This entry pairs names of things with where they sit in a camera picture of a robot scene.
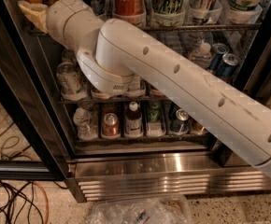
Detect brown tea bottle middle shelf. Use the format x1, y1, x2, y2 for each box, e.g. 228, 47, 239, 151
124, 76, 146, 97

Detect black cables on floor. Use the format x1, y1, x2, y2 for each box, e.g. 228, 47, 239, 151
0, 121, 68, 224

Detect blue can bottom shelf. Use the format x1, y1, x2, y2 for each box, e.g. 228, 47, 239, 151
170, 108, 190, 133

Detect blue Red Bull can top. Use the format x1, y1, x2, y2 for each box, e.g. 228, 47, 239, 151
190, 0, 216, 24

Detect red can bottom shelf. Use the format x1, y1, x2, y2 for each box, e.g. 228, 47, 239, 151
103, 113, 120, 138

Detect top wire shelf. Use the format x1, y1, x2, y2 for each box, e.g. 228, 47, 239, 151
27, 23, 261, 38

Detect blue Red Bull can front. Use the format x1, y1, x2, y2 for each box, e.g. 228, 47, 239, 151
215, 53, 239, 81

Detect red Coca-Cola can top shelf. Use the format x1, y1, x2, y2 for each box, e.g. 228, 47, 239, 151
113, 0, 146, 27

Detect brown tea bottle shelf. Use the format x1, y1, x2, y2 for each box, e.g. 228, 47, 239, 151
124, 76, 146, 97
125, 102, 142, 137

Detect blue Red Bull can rear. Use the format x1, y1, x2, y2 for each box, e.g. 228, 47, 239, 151
207, 43, 229, 74

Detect wire shelf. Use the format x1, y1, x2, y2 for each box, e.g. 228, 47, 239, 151
58, 96, 171, 105
27, 23, 261, 38

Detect green can bottom shelf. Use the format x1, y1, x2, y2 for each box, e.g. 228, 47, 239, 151
147, 100, 162, 123

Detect gold can bottom shelf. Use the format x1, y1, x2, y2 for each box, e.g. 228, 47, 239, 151
191, 119, 207, 135

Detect stainless fridge base grille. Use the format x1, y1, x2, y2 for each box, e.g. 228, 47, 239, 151
65, 152, 271, 203

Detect orange cable on floor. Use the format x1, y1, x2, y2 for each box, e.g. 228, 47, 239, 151
0, 106, 50, 224

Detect silver can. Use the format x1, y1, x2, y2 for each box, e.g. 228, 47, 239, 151
56, 62, 87, 101
61, 49, 77, 64

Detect silver can front left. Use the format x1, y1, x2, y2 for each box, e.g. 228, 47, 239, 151
56, 62, 87, 101

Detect green tall can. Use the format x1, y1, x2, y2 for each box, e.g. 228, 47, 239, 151
151, 0, 184, 26

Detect clear plastic bag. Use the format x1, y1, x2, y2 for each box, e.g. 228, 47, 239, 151
85, 194, 193, 224

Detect brown tea bottle bottom shelf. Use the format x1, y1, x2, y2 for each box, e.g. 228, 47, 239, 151
125, 102, 142, 137

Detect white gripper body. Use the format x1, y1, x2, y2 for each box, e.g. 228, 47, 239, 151
45, 0, 94, 49

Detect silver can rear left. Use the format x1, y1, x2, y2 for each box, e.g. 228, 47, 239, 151
61, 49, 77, 64

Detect blue red bull can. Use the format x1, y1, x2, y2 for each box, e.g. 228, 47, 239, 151
215, 53, 239, 81
207, 43, 229, 74
190, 0, 216, 24

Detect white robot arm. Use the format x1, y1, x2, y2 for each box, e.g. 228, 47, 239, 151
19, 0, 271, 177

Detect middle wire shelf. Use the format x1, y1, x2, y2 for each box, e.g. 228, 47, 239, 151
58, 96, 171, 105

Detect open glass fridge door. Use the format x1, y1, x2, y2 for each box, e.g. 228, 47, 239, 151
0, 0, 70, 180

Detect gold can front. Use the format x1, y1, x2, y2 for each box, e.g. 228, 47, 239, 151
91, 89, 110, 100

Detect clear water bottle middle shelf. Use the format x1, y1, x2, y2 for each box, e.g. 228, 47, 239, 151
189, 43, 212, 69

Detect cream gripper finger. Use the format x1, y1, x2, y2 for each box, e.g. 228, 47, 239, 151
18, 0, 48, 34

